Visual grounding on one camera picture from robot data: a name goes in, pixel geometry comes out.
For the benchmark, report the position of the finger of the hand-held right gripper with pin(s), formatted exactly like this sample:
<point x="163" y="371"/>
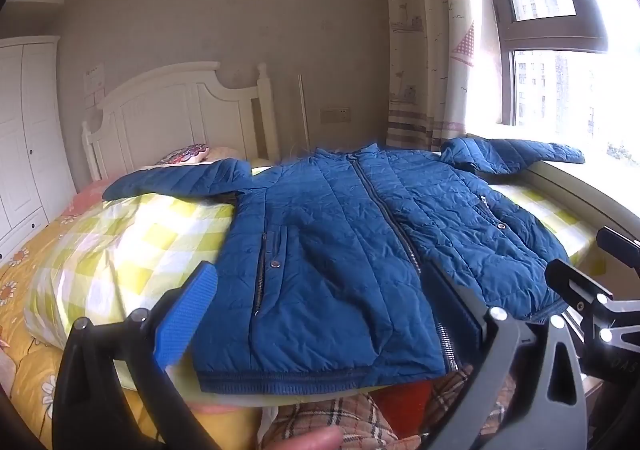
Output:
<point x="570" y="280"/>
<point x="617" y="245"/>

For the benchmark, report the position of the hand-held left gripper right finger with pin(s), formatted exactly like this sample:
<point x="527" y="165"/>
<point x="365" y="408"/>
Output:
<point x="472" y="325"/>

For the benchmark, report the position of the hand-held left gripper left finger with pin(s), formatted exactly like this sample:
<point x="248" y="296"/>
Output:
<point x="189" y="315"/>

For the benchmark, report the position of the blue quilted jacket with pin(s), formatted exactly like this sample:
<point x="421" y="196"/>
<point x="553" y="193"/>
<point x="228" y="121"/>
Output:
<point x="325" y="230"/>

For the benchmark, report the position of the person's left hand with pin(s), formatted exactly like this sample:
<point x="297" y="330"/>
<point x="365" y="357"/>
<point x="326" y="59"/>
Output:
<point x="305" y="441"/>

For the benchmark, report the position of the cream window sill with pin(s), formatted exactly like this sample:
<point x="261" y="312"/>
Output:
<point x="600" y="195"/>

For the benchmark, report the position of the yellow checkered bed sheet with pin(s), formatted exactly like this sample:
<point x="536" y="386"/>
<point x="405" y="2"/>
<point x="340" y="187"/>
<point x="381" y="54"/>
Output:
<point x="140" y="250"/>

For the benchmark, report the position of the red cloth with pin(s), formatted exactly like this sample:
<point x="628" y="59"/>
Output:
<point x="400" y="405"/>

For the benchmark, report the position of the purple floral pillow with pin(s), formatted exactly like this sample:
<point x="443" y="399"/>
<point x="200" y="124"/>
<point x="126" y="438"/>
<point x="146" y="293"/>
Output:
<point x="182" y="154"/>

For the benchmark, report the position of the plaid cloth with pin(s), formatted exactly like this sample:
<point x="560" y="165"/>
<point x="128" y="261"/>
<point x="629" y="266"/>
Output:
<point x="325" y="417"/>

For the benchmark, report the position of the orange floral quilt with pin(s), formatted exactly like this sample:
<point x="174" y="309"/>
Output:
<point x="25" y="370"/>

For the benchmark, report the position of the window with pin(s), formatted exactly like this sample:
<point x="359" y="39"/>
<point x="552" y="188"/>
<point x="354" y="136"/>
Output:
<point x="550" y="80"/>

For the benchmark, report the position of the white bed headboard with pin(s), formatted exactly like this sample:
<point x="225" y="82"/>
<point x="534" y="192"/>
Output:
<point x="175" y="110"/>

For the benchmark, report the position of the thin white pole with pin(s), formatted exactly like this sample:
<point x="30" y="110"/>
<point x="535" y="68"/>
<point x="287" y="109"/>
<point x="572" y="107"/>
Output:
<point x="304" y="115"/>

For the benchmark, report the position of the white wardrobe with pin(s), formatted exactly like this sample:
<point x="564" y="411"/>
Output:
<point x="25" y="130"/>

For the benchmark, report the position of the patterned cream curtain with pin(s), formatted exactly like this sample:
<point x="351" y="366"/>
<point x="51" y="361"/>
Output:
<point x="430" y="30"/>

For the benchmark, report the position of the wall socket panel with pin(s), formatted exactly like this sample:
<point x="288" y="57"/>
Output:
<point x="335" y="115"/>

